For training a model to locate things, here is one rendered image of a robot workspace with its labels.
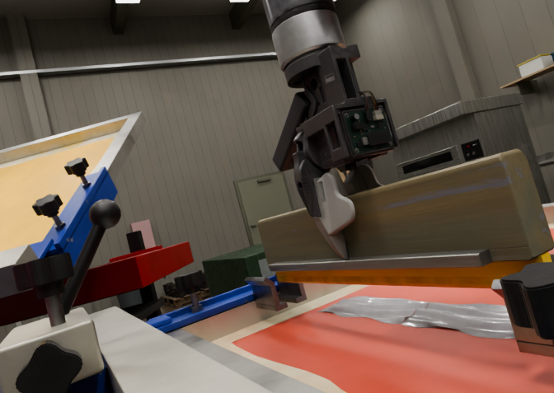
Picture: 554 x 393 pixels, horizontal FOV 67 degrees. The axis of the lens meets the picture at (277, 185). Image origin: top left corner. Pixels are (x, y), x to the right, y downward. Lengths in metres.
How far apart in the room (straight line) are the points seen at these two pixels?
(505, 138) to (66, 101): 8.06
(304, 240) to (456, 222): 0.23
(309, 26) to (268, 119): 10.24
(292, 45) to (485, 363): 0.34
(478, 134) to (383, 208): 4.57
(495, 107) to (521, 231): 4.91
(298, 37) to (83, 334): 0.33
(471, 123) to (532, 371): 4.67
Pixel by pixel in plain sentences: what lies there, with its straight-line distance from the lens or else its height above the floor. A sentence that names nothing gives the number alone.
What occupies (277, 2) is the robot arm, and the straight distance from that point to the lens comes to 0.48.
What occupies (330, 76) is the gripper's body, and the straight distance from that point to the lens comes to 0.43.
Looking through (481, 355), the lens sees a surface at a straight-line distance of 0.41.
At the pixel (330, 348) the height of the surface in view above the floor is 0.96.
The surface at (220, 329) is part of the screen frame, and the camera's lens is 0.68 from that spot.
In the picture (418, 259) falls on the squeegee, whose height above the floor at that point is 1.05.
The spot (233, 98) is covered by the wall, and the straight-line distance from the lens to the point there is 10.52.
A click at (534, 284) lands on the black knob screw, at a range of 0.19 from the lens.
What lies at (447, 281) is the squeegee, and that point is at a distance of 0.40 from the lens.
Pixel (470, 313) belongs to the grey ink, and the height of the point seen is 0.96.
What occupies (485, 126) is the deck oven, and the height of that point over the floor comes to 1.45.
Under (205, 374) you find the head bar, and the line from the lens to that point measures 0.24.
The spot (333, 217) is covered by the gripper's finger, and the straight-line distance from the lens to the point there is 0.44.
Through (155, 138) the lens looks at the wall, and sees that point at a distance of 9.72.
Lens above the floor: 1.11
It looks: 4 degrees up
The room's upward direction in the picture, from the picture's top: 15 degrees counter-clockwise
